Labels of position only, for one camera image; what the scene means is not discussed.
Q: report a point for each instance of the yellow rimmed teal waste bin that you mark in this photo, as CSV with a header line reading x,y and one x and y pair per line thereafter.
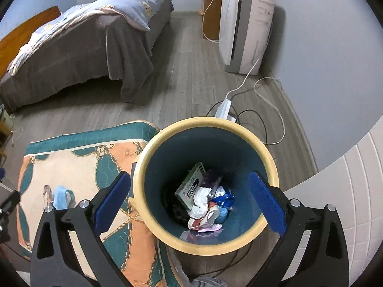
x,y
209,143

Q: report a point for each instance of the white tissue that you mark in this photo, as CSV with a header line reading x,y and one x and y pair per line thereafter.
x,y
200,200

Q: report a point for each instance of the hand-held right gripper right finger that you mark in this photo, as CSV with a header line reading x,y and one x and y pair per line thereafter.
x,y
267,203

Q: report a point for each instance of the light blue printed quilt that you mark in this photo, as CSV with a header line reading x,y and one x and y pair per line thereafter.
x,y
89,9

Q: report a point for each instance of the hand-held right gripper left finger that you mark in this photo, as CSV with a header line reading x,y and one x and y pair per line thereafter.
x,y
112,203

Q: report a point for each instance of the white air purifier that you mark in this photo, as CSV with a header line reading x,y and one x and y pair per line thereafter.
x,y
248,27

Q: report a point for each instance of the wooden headboard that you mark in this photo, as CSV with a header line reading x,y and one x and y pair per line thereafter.
x,y
18,33

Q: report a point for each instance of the red and white wrapper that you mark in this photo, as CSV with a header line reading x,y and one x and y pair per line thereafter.
x,y
203,223

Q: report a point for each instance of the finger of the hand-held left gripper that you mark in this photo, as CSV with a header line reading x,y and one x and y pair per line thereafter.
x,y
10,201

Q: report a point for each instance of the teal and orange patterned rug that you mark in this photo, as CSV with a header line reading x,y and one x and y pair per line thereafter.
x,y
74,167

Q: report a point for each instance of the dark crumpled bag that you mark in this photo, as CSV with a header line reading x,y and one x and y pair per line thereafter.
x,y
173,209

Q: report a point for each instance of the purple wrapper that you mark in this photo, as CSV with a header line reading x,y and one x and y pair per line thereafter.
x,y
211,178

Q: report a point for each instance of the wooden cabinet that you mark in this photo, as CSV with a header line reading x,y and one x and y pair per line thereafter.
x,y
213,16

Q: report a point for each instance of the pale crumpled cloth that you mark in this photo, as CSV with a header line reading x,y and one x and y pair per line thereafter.
x,y
209,282

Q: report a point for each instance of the bed with grey bedspread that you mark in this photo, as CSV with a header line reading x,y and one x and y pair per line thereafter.
x,y
89,44

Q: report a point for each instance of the green and white cardboard box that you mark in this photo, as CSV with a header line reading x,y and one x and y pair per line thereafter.
x,y
188,188

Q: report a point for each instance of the light blue cloth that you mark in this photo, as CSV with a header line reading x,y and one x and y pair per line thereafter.
x,y
61,197

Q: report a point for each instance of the white power strip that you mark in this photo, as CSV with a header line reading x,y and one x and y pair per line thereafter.
x,y
224,109

